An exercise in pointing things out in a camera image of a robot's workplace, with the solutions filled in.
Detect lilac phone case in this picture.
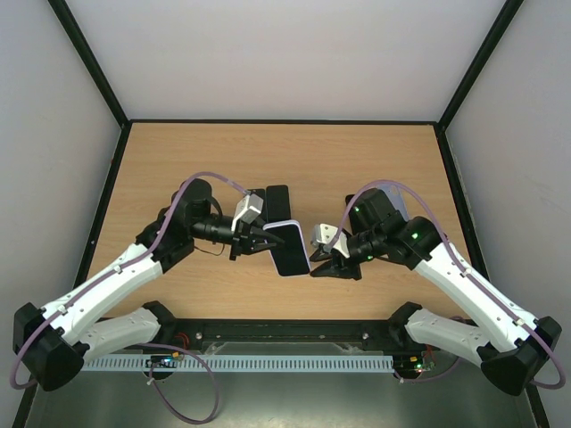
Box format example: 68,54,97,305
377,184,410,221

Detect black bare phone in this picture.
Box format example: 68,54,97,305
247,188,266,199

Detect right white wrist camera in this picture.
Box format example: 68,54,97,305
310,223,350,258

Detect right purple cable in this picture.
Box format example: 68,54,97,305
323,179,567,390

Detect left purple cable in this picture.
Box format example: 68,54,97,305
8,171,251,423

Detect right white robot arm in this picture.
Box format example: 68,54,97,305
310,186,562,396

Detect grey slotted cable duct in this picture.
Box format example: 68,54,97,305
83,354,393,374

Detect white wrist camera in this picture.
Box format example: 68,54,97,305
310,223,350,258
231,193,264,232

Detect black metal frame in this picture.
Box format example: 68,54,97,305
11,0,550,428

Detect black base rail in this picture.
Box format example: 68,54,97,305
124,318,443,358

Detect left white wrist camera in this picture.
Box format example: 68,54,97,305
231,193,264,232

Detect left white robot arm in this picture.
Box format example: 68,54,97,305
12,172,285,391

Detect purple cable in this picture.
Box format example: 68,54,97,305
323,179,567,390
8,171,251,423

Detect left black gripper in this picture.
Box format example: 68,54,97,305
190,213,284,261

